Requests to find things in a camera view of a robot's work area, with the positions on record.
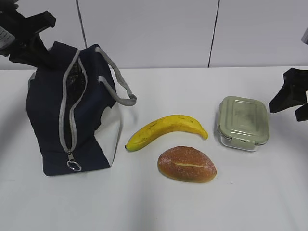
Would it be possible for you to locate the brown bread roll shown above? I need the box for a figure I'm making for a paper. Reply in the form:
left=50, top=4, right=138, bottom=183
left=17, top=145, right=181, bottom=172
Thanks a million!
left=157, top=146, right=217, bottom=183

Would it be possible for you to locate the glass container with green lid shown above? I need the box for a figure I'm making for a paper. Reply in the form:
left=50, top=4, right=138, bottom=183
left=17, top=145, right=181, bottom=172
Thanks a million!
left=217, top=96, right=269, bottom=152

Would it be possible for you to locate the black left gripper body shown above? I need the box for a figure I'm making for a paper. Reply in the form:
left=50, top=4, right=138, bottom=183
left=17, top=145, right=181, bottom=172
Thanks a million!
left=0, top=0, right=56, bottom=56

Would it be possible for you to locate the yellow banana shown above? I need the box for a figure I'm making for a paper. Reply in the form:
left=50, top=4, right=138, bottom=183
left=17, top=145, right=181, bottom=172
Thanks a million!
left=125, top=114, right=208, bottom=152

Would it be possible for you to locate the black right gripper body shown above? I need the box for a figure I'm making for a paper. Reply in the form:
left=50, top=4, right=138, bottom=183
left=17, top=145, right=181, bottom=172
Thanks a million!
left=283, top=68, right=308, bottom=93

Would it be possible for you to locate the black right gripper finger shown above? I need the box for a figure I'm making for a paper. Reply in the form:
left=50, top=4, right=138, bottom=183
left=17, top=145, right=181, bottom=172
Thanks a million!
left=295, top=103, right=308, bottom=122
left=269, top=83, right=308, bottom=113

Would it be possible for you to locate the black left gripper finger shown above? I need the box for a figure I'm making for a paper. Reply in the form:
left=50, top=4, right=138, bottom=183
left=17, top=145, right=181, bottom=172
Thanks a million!
left=9, top=49, right=39, bottom=67
left=28, top=34, right=57, bottom=69

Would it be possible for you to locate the navy and white lunch bag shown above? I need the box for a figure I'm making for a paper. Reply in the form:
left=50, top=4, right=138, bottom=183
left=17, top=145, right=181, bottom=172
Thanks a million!
left=26, top=42, right=137, bottom=176

